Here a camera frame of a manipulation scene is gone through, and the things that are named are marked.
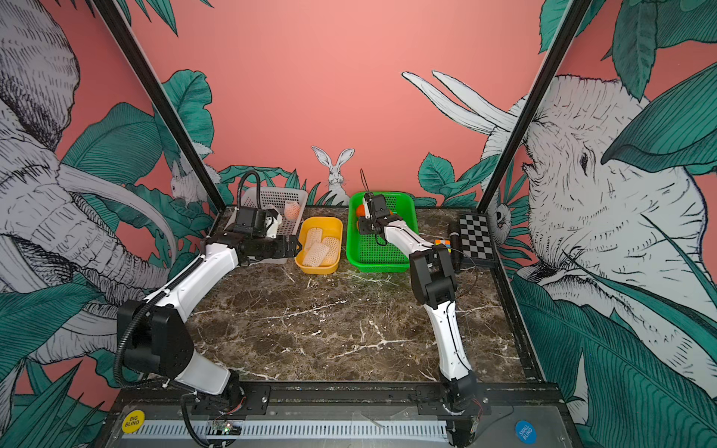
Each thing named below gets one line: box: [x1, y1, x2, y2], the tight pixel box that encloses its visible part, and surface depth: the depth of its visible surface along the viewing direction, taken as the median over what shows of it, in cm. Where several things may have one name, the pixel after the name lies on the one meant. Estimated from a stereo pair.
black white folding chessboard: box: [459, 212, 496, 267], surface depth 109 cm
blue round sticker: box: [515, 420, 537, 446], surface depth 71 cm
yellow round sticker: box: [121, 409, 145, 434], surface depth 71 cm
